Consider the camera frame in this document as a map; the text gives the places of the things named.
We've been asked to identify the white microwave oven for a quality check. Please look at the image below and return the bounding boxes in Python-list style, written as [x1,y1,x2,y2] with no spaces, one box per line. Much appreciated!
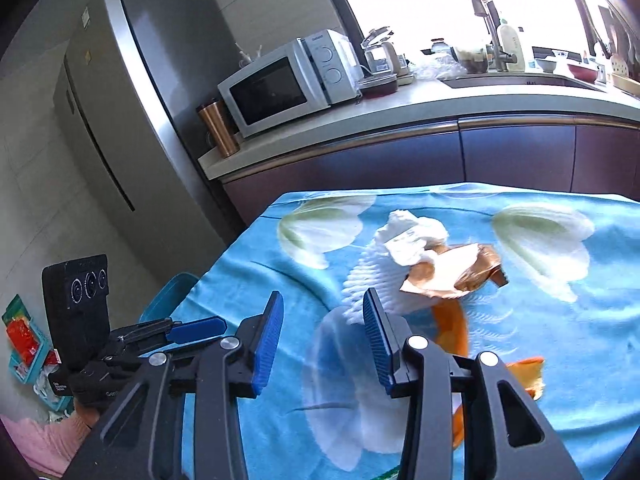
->
[218,29,363,139]

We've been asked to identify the white foam fruit net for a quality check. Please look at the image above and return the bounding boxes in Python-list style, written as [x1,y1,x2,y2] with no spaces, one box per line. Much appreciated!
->
[341,240,434,325]

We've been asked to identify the clear plastic bag on counter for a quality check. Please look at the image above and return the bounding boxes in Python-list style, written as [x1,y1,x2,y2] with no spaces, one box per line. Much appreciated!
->
[413,53,468,81]

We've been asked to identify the pink sleeve forearm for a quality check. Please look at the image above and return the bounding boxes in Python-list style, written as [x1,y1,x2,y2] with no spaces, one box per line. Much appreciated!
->
[1,399,100,479]

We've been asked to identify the white tissue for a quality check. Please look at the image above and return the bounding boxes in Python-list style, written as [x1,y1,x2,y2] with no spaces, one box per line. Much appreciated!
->
[374,210,449,266]

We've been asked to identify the teal trash bin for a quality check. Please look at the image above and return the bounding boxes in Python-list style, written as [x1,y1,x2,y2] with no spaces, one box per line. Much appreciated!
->
[139,272,198,323]

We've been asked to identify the red bowl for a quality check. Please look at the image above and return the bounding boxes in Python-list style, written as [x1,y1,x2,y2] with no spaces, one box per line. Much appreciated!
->
[567,62,599,84]

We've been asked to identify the gold snack wrapper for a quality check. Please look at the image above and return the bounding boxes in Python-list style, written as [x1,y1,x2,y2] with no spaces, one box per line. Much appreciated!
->
[400,243,509,300]

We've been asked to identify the teal storage rack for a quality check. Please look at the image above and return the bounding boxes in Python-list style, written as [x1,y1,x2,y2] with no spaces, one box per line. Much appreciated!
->
[1,295,70,413]

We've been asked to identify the glass electric kettle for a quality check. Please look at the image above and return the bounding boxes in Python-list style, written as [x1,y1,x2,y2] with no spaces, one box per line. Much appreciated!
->
[360,26,409,77]

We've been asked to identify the grey refrigerator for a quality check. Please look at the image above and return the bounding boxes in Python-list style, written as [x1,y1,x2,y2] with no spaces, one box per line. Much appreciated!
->
[54,0,243,281]

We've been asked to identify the copper thermos tumbler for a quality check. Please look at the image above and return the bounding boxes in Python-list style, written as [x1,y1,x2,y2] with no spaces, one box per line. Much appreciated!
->
[196,99,240,158]

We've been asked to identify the blue floral tablecloth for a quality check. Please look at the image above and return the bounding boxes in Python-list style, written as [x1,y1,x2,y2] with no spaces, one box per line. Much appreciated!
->
[174,183,639,479]

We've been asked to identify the dark red food container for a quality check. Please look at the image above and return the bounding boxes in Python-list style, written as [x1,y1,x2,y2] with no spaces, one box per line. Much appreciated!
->
[357,73,398,99]

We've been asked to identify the orange peel piece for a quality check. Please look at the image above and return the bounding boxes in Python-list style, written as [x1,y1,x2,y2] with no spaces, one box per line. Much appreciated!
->
[506,356,544,401]

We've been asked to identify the white soap bottle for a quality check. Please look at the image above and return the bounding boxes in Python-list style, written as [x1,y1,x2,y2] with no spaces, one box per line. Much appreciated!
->
[497,18,525,73]

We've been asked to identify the kitchen faucet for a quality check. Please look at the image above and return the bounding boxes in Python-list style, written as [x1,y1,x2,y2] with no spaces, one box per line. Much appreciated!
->
[471,0,518,73]

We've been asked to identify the long orange peel strip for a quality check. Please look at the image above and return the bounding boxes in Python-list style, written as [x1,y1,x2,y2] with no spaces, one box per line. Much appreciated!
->
[432,299,469,356]

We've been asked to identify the dark lower kitchen cabinets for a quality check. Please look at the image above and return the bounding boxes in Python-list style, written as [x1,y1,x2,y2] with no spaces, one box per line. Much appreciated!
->
[222,115,639,223]

